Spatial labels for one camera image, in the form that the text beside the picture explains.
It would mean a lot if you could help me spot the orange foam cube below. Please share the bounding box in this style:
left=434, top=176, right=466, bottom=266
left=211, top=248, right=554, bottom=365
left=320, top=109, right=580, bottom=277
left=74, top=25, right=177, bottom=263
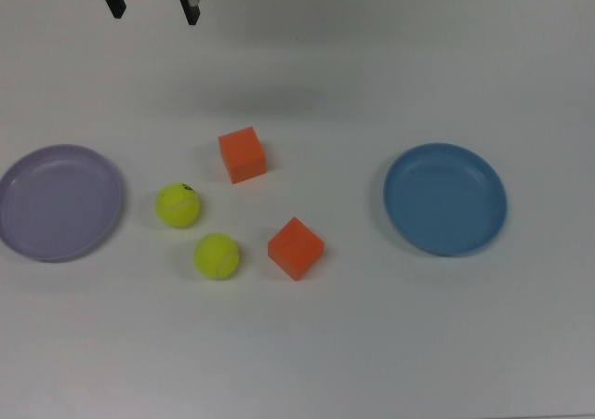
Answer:
left=218, top=125, right=267, bottom=186
left=267, top=216, right=325, bottom=282

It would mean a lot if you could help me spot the yellow tennis ball black print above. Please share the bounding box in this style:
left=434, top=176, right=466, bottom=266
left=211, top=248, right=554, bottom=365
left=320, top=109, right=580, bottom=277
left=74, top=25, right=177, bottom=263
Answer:
left=154, top=182, right=202, bottom=229

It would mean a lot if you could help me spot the plain yellow tennis ball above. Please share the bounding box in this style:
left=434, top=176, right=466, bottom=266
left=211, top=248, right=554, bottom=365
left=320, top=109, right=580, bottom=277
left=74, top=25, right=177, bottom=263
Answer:
left=193, top=232, right=241, bottom=281

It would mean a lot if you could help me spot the purple plate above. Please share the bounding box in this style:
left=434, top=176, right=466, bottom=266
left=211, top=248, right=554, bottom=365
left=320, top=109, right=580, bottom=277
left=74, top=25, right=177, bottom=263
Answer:
left=0, top=143, right=126, bottom=263

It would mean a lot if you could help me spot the blue plate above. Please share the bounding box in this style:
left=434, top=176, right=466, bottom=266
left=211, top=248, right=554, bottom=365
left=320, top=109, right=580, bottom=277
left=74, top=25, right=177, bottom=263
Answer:
left=383, top=142, right=508, bottom=257

